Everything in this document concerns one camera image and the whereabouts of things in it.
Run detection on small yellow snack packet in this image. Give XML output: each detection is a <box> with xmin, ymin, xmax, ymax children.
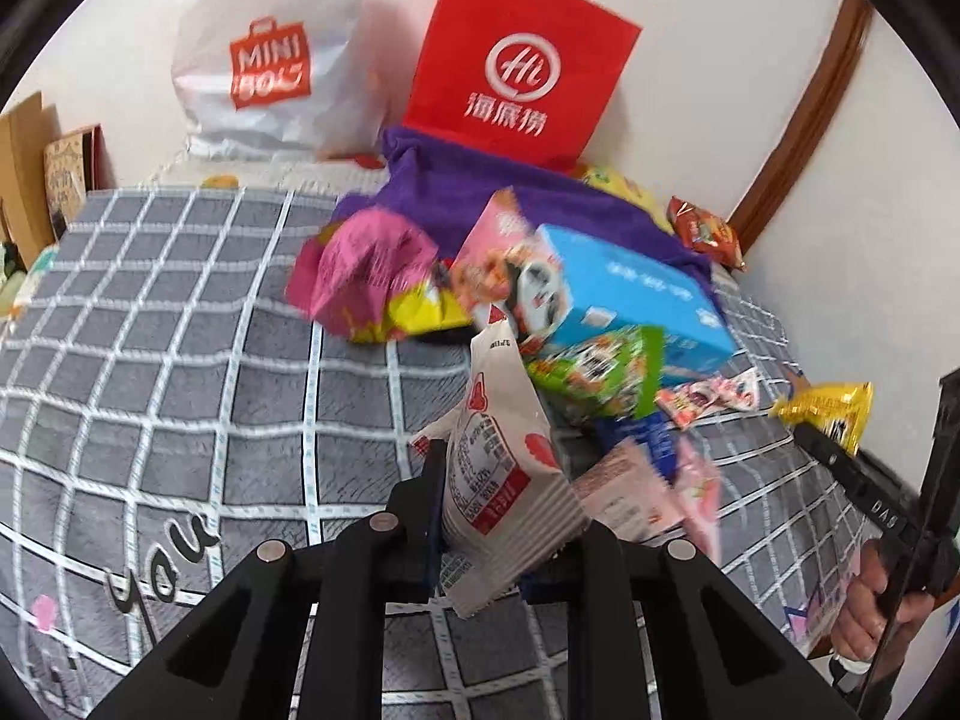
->
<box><xmin>771</xmin><ymin>382</ymin><xmax>874</xmax><ymax>455</ymax></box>

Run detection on pink peach snack packet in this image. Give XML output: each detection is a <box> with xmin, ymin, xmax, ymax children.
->
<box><xmin>672</xmin><ymin>436</ymin><xmax>721</xmax><ymax>564</ymax></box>

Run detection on pink white candy packet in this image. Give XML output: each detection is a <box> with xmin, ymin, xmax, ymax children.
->
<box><xmin>654</xmin><ymin>367</ymin><xmax>760</xmax><ymax>431</ymax></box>

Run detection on white red snack bag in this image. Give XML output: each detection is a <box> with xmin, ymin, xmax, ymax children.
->
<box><xmin>410</xmin><ymin>320</ymin><xmax>589</xmax><ymax>619</ymax></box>

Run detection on green snack packet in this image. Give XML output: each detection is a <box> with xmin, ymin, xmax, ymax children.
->
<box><xmin>526</xmin><ymin>325</ymin><xmax>665</xmax><ymax>422</ymax></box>

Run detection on magenta yellow snack bag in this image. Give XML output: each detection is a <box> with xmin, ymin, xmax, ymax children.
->
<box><xmin>285</xmin><ymin>206</ymin><xmax>472</xmax><ymax>344</ymax></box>

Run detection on pink panda snack bag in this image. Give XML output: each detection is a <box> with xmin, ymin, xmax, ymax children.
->
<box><xmin>449</xmin><ymin>187</ymin><xmax>569</xmax><ymax>356</ymax></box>

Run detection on right hand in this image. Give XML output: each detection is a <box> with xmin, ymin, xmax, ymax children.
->
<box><xmin>830</xmin><ymin>539</ymin><xmax>935</xmax><ymax>670</ymax></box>

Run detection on pale pink snack packet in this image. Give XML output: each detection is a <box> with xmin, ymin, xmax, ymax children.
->
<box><xmin>573</xmin><ymin>439</ymin><xmax>683</xmax><ymax>541</ymax></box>

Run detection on blue snack packet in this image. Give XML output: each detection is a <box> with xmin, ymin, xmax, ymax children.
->
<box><xmin>594</xmin><ymin>411</ymin><xmax>679</xmax><ymax>483</ymax></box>

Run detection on orange chips bag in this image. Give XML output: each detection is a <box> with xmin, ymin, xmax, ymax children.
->
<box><xmin>667</xmin><ymin>197</ymin><xmax>747</xmax><ymax>271</ymax></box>

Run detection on blue tissue pack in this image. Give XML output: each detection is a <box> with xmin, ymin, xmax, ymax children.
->
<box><xmin>537</xmin><ymin>224</ymin><xmax>737</xmax><ymax>385</ymax></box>

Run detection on yellow chips bag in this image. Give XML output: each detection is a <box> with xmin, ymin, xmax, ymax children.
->
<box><xmin>573</xmin><ymin>163</ymin><xmax>674</xmax><ymax>234</ymax></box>

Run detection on cardboard boxes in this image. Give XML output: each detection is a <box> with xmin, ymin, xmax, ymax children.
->
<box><xmin>2</xmin><ymin>93</ymin><xmax>110</xmax><ymax>265</ymax></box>

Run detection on purple towel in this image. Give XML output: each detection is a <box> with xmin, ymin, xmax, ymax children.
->
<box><xmin>332</xmin><ymin>127</ymin><xmax>716</xmax><ymax>298</ymax></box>

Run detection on white Miniso plastic bag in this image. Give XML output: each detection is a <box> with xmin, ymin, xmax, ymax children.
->
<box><xmin>171</xmin><ymin>0</ymin><xmax>386</xmax><ymax>161</ymax></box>

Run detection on red Haidilao paper bag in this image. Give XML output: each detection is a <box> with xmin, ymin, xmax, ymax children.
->
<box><xmin>404</xmin><ymin>0</ymin><xmax>641</xmax><ymax>171</ymax></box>

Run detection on brown wooden door frame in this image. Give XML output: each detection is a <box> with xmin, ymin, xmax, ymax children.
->
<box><xmin>729</xmin><ymin>0</ymin><xmax>874</xmax><ymax>254</ymax></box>

